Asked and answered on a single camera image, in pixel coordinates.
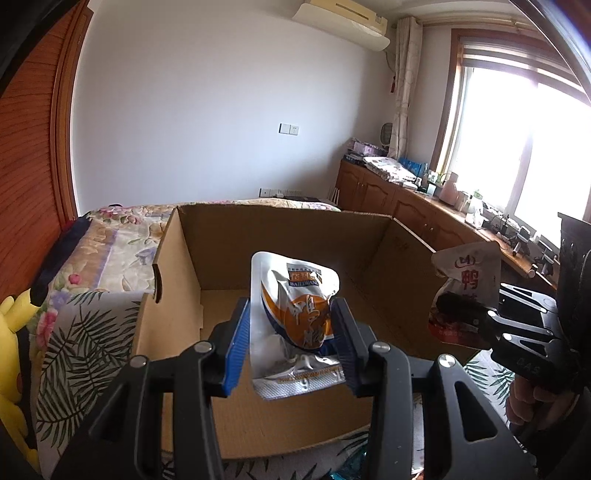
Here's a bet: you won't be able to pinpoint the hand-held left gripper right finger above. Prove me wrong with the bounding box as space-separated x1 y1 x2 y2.
330 298 541 480

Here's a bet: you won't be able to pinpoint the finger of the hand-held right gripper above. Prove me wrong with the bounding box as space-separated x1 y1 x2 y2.
496 281 561 321
434 293 566 358

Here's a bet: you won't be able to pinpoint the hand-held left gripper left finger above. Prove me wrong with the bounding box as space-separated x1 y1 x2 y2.
51 298 252 480

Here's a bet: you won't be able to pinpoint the white red snack packet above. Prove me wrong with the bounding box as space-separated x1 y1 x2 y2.
427 242 504 347

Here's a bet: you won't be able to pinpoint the silver orange snack packet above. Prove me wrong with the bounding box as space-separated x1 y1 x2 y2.
249 251 346 401

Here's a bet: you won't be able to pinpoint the brown cardboard box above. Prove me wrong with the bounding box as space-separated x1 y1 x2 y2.
136 203 504 460

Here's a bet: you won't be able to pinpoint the person's right hand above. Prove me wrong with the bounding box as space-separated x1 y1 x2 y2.
505 375 561 428

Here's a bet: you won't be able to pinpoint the white bottle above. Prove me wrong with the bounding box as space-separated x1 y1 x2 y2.
464 194 483 224

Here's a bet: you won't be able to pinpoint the pink white jug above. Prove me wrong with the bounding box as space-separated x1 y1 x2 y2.
438 172 460 206

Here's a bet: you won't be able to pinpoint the wooden cabinet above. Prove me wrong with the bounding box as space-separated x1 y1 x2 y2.
335 159 561 291

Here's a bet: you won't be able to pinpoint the blue boxes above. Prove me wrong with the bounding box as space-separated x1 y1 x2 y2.
398 157 430 176

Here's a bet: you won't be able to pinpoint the leaf print cloth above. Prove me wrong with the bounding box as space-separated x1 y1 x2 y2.
34 291 513 480

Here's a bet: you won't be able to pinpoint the stack of printed papers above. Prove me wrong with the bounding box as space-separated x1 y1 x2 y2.
362 156 416 183

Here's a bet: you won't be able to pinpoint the window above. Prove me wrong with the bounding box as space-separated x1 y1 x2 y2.
431 28 591 250

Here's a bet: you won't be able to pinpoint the floral bedsheet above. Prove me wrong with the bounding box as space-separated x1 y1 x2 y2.
28 198 342 361

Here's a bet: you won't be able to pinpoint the pink box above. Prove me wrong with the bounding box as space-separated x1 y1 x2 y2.
346 138 386 158

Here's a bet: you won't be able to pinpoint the dark blue cloth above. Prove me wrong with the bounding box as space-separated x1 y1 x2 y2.
34 215 90 296

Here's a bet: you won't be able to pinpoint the yellow plush toy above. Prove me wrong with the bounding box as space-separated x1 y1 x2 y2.
0 288 40 467

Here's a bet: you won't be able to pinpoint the patterned curtain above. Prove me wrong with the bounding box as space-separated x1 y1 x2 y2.
387 17 423 160

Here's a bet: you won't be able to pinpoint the wooden louvered wardrobe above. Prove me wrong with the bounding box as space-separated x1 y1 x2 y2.
0 0 93 305

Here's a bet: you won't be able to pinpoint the white air conditioner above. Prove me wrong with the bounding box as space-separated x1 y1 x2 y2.
292 0 391 51

